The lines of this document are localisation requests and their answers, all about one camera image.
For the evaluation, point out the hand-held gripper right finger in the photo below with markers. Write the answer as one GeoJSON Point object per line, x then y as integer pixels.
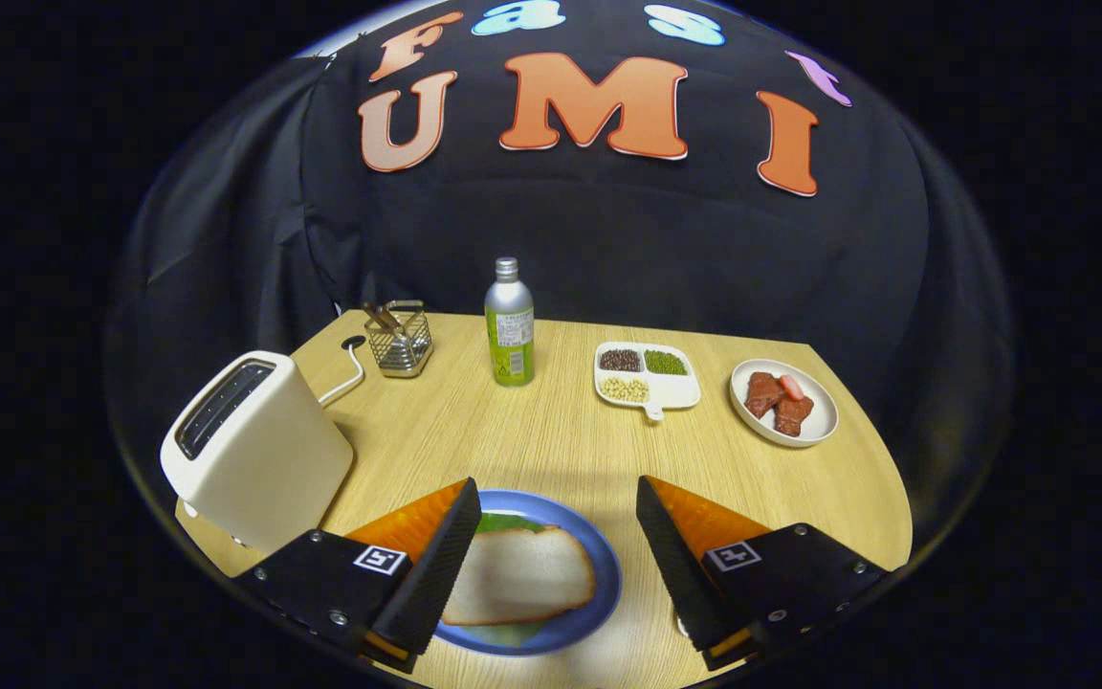
{"type": "Point", "coordinates": [680, 574]}

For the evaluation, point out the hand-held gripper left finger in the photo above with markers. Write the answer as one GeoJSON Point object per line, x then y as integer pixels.
{"type": "Point", "coordinates": [436, 574]}

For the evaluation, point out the green lettuce leaf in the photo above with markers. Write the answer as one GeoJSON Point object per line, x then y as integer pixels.
{"type": "Point", "coordinates": [503, 522]}

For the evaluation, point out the toasted bread slice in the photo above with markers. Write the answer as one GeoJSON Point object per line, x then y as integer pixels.
{"type": "Point", "coordinates": [522, 574]}

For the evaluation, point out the blue round plate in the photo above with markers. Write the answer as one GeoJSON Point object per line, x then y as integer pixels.
{"type": "Point", "coordinates": [601, 574]}

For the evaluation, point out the white divided dish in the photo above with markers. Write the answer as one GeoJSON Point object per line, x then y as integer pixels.
{"type": "Point", "coordinates": [675, 391]}

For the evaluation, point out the white toaster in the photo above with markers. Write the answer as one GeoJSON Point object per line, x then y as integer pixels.
{"type": "Point", "coordinates": [274, 469]}

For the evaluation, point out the pile of yellow soybeans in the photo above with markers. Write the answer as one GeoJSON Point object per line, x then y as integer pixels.
{"type": "Point", "coordinates": [625, 388]}

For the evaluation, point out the brown meat piece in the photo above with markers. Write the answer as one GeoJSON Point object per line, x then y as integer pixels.
{"type": "Point", "coordinates": [793, 416]}
{"type": "Point", "coordinates": [761, 394]}

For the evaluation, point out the white round plate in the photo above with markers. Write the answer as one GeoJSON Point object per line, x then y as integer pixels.
{"type": "Point", "coordinates": [821, 421]}

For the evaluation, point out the pile of green beans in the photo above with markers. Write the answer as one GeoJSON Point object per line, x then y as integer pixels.
{"type": "Point", "coordinates": [666, 362]}

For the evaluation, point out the small red food piece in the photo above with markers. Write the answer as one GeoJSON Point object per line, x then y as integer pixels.
{"type": "Point", "coordinates": [791, 387]}

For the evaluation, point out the pile of dark beans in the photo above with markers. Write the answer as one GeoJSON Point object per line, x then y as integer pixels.
{"type": "Point", "coordinates": [619, 360]}

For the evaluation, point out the metal bottle green label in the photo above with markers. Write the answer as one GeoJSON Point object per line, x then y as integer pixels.
{"type": "Point", "coordinates": [510, 335]}

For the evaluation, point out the brown utensils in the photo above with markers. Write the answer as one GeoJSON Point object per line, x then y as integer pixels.
{"type": "Point", "coordinates": [379, 316]}

